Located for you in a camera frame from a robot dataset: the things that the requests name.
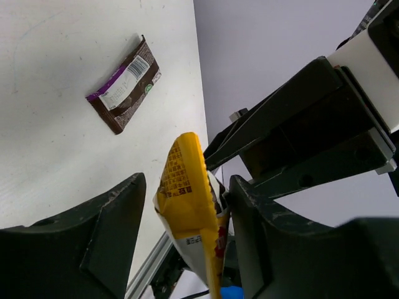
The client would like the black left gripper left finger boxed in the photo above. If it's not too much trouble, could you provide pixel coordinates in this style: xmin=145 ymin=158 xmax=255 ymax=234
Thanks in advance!
xmin=1 ymin=173 xmax=146 ymax=298

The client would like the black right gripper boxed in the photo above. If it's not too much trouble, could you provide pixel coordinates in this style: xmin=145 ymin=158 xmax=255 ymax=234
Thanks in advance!
xmin=202 ymin=29 xmax=399 ymax=200

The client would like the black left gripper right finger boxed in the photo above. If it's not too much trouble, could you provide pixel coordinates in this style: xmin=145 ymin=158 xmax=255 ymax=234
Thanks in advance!
xmin=230 ymin=176 xmax=398 ymax=298

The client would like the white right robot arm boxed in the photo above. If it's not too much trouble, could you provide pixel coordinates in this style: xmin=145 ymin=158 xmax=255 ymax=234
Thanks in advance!
xmin=204 ymin=1 xmax=398 ymax=199

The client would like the brown purple chocolate bar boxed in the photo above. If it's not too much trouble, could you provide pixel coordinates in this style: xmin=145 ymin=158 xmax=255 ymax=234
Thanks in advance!
xmin=85 ymin=37 xmax=161 ymax=135

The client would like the aluminium table frame rail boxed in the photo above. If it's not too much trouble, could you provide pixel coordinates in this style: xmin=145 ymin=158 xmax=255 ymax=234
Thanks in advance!
xmin=125 ymin=232 xmax=173 ymax=298

